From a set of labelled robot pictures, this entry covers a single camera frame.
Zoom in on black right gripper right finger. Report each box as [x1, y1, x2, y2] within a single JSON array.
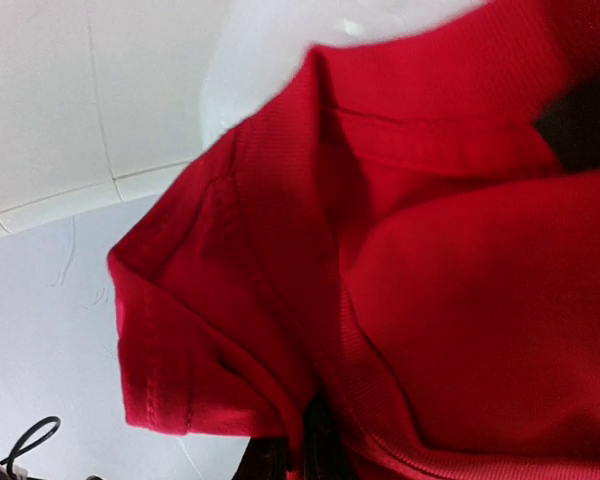
[[303, 396, 360, 480]]

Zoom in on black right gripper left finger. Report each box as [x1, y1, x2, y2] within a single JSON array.
[[234, 438, 300, 480]]

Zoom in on red printed t-shirt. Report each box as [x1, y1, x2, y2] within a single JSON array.
[[108, 1, 600, 479]]

